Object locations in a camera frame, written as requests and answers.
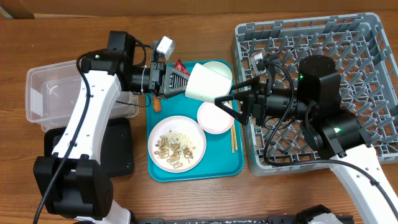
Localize wooden chopstick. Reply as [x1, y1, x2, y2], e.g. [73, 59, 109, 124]
[231, 122, 238, 153]
[228, 101, 236, 154]

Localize white plate with food scraps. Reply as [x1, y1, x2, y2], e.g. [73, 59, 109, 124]
[147, 116, 207, 173]

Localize grey dish rack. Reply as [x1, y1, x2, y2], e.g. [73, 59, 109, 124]
[233, 13, 397, 176]

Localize pink bowl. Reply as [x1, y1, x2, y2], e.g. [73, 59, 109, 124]
[197, 102, 234, 134]

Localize teal tray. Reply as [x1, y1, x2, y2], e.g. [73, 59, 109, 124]
[146, 94, 244, 182]

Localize orange carrot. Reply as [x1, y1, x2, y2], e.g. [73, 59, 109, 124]
[152, 95, 162, 113]

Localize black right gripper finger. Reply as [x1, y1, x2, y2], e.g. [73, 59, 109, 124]
[230, 77, 260, 93]
[214, 93, 249, 125]

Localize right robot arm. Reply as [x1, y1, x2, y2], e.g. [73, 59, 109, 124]
[214, 55, 397, 223]

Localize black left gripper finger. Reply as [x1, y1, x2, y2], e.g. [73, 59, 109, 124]
[160, 87, 186, 100]
[165, 65, 190, 89]

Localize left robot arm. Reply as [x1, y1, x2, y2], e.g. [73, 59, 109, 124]
[33, 30, 188, 223]

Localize black tray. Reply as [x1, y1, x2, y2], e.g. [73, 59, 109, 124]
[62, 118, 134, 179]

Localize clear plastic bin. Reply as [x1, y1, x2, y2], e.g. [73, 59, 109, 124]
[25, 60, 139, 132]

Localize white paper cup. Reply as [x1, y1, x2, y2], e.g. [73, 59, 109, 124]
[185, 63, 233, 103]

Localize white bowl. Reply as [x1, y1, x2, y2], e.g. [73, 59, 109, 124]
[203, 61, 233, 80]

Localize red snack wrapper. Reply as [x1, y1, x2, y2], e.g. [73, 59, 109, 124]
[174, 59, 190, 76]

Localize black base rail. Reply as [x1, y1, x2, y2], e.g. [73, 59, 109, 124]
[136, 215, 295, 224]

